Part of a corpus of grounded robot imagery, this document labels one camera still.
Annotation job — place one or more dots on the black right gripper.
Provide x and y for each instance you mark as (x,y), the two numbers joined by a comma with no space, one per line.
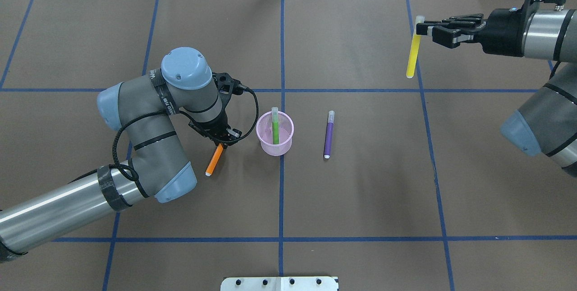
(504,31)

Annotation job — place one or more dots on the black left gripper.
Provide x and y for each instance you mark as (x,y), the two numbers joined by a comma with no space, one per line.
(217,127)

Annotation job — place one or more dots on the orange marker pen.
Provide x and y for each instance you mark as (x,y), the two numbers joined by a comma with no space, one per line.
(214,160)

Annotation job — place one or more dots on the yellow marker pen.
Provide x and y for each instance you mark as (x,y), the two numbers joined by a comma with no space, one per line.
(414,48)

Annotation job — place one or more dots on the green marker pen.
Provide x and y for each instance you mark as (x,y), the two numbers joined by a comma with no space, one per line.
(275,125)

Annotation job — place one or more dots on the purple marker pen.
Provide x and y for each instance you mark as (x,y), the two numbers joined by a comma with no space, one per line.
(329,135)

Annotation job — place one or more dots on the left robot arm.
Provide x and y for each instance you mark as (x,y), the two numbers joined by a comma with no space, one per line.
(148,157)

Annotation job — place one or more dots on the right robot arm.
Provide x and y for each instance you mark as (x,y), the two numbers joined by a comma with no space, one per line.
(546,122)

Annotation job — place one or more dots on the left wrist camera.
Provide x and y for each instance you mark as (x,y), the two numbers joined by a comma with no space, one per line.
(227,87)

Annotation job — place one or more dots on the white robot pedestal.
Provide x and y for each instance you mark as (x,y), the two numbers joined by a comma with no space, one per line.
(294,283)

